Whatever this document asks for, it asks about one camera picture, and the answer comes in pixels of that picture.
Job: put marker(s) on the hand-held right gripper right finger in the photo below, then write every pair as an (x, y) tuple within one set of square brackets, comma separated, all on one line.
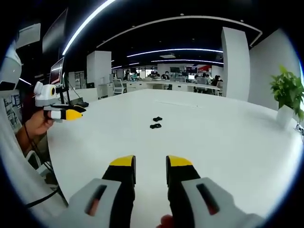
[(197, 190)]

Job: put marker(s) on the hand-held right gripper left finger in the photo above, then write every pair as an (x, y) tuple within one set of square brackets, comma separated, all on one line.
[(104, 190)]

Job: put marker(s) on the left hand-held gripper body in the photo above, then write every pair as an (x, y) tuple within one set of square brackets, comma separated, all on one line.
[(45, 93)]

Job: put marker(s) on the black plastic buckle part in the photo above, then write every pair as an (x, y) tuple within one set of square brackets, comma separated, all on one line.
[(155, 126), (157, 118)]

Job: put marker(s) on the person's left hand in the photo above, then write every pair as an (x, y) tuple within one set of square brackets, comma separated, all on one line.
[(38, 124)]

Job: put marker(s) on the person's right hand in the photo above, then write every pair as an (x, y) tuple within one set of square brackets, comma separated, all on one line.
[(166, 221)]

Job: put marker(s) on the computer monitor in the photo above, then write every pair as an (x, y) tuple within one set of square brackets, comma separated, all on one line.
[(57, 72)]

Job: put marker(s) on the white worn device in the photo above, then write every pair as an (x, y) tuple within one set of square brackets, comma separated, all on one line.
[(9, 71)]

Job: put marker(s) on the white office chair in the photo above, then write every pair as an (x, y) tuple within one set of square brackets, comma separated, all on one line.
[(118, 86)]

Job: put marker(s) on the dark hanging screen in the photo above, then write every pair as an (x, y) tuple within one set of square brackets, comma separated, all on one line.
[(54, 33)]

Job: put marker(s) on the long ceiling light strip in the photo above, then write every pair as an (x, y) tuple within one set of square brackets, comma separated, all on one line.
[(83, 28)]

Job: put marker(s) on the person's white clothing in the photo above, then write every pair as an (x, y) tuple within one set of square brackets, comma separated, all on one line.
[(21, 185)]

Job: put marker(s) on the row of white desks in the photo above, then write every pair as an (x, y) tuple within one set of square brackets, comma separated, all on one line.
[(171, 85)]

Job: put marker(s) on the small dark and white object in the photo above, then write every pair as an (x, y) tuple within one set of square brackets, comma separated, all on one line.
[(299, 129)]

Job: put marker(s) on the green potted plant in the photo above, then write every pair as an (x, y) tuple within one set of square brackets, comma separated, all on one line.
[(287, 95)]

